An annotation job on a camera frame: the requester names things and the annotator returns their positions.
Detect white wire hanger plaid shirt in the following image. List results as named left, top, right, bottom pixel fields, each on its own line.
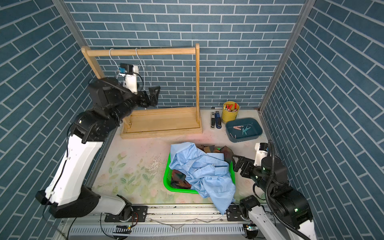
left=109, top=48, right=126, bottom=78

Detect wooden clothes rack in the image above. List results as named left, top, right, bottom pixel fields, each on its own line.
left=71, top=44, right=203, bottom=143

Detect green plastic basket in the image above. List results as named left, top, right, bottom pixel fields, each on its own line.
left=163, top=154, right=236, bottom=194

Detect white black stapler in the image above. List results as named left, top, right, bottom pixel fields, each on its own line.
left=211, top=112, right=216, bottom=129

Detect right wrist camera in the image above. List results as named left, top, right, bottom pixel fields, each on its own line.
left=254, top=143, right=269, bottom=167

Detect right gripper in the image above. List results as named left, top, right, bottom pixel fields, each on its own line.
left=231, top=151, right=271, bottom=195

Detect light blue long-sleeve shirt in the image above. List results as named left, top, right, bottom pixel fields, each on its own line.
left=170, top=142, right=236, bottom=215

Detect red clothespins in bucket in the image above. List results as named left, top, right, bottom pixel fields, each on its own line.
left=224, top=103, right=239, bottom=112

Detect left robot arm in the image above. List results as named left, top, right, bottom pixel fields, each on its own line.
left=36, top=78, right=161, bottom=222

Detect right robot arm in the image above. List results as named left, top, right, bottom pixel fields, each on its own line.
left=226, top=141, right=317, bottom=240

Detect teal plastic tub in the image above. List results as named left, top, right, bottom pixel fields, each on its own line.
left=226, top=118, right=263, bottom=143

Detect blue black stapler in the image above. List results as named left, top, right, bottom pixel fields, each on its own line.
left=215, top=111, right=222, bottom=129

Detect white wire hanger blue shirt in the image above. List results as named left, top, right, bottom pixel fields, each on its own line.
left=135, top=48, right=154, bottom=89

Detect plaid long-sleeve shirt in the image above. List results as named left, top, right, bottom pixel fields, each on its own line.
left=171, top=145, right=235, bottom=189

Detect yellow metal bucket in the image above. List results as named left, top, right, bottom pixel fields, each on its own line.
left=222, top=101, right=240, bottom=124

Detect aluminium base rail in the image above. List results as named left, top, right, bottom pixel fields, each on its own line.
left=59, top=203, right=289, bottom=240

